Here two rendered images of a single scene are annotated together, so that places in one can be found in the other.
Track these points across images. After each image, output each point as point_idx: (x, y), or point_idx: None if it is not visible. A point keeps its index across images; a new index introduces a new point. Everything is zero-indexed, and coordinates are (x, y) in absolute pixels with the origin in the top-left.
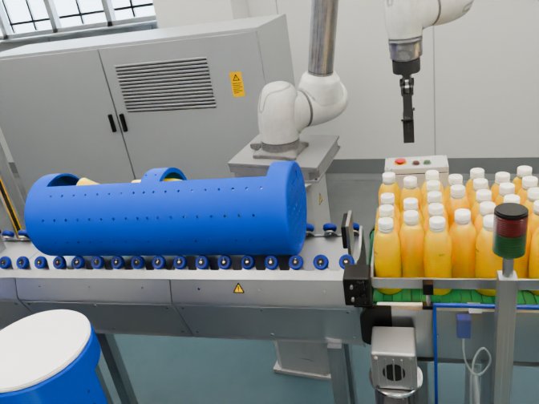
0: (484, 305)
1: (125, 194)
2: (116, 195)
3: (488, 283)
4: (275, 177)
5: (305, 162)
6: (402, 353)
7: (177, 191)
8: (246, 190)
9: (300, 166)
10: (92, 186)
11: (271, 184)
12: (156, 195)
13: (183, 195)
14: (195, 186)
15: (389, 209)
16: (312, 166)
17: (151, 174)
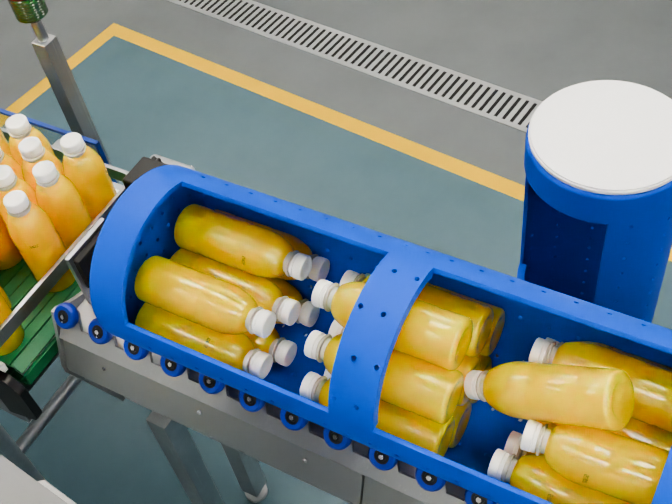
0: (53, 127)
1: (471, 266)
2: (493, 272)
3: None
4: (169, 174)
5: (0, 500)
6: (163, 158)
7: (355, 227)
8: (229, 184)
9: (27, 479)
10: (557, 306)
11: (184, 172)
12: (400, 241)
13: (346, 222)
14: (316, 218)
15: (44, 161)
16: (3, 467)
17: (402, 276)
